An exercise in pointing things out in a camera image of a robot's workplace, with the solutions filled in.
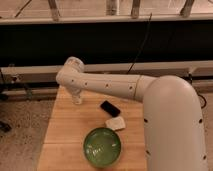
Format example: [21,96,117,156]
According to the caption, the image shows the clear plastic bottle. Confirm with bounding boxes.
[72,96,82,105]

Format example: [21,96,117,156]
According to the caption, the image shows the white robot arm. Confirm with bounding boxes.
[56,57,209,171]

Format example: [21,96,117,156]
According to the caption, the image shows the black smartphone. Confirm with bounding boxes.
[100,101,120,117]

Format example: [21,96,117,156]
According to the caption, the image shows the green glass bowl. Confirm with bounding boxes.
[83,127,122,168]

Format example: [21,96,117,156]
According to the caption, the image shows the black hanging cable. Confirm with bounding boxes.
[126,12,153,75]

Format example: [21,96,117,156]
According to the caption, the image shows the grey metal rail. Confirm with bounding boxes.
[0,60,213,83]

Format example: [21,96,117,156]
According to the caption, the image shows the black cable right side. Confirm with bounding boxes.
[196,93,208,109]

